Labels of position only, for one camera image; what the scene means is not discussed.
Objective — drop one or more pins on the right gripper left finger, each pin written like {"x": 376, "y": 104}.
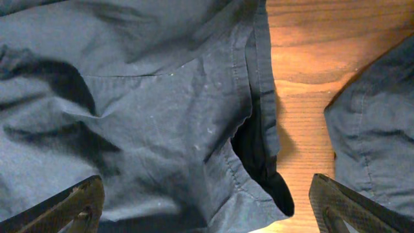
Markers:
{"x": 79, "y": 206}

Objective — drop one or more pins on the pile of navy clothes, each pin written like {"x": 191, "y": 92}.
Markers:
{"x": 370, "y": 125}

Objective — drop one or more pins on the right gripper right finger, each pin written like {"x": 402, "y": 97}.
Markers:
{"x": 335, "y": 206}

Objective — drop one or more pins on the navy blue shorts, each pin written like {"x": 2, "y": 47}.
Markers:
{"x": 172, "y": 103}

